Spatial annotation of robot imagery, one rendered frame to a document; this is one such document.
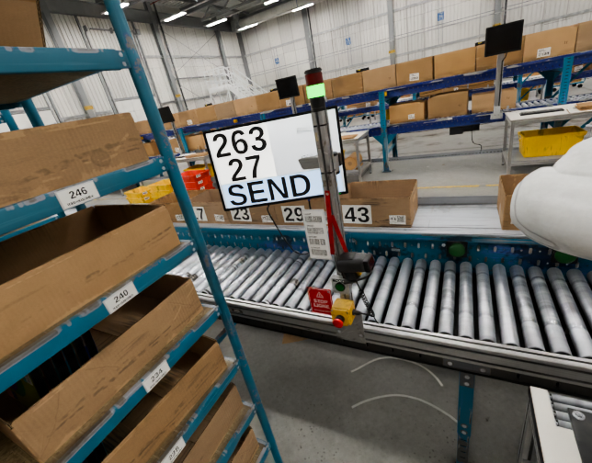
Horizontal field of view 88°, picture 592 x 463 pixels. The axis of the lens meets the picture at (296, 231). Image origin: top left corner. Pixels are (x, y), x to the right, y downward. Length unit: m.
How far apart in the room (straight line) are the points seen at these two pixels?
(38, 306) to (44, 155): 0.24
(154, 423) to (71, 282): 0.38
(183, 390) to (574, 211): 0.88
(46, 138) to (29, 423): 0.46
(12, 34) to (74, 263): 0.42
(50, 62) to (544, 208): 0.85
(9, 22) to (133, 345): 0.63
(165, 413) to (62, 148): 0.60
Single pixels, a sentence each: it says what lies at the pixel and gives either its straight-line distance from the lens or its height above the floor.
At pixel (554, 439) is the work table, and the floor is 0.75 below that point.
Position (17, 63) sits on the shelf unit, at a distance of 0.63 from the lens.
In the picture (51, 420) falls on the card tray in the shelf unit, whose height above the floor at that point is 1.20.
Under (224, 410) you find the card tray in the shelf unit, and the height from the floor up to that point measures 0.81.
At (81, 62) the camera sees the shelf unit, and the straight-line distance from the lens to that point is 0.68.
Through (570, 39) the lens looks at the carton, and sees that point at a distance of 6.12.
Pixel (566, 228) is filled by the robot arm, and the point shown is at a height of 1.32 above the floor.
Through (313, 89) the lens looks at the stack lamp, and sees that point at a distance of 0.94.
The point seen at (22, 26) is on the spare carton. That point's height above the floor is 1.81.
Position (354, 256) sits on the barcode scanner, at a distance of 1.03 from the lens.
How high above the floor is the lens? 1.61
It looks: 24 degrees down
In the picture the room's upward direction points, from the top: 12 degrees counter-clockwise
